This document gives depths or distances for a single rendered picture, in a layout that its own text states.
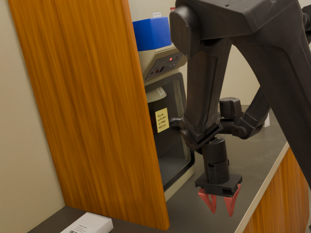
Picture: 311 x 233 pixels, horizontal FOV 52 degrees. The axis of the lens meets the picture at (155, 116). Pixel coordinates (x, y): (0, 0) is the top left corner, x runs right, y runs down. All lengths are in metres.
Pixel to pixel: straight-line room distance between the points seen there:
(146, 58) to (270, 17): 0.67
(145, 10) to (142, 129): 0.42
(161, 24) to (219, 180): 0.50
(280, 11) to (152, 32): 0.65
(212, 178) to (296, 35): 0.49
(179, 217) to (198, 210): 0.07
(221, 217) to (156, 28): 0.64
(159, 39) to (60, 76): 0.36
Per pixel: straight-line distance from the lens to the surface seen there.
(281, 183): 1.72
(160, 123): 1.14
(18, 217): 1.33
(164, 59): 1.04
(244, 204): 1.18
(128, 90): 0.93
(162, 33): 1.00
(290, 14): 0.36
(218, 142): 0.74
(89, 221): 1.17
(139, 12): 1.10
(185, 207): 1.19
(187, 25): 0.37
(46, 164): 1.35
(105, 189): 1.17
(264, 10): 0.33
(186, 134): 0.71
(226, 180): 0.79
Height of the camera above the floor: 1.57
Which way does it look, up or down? 15 degrees down
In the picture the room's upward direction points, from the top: 10 degrees counter-clockwise
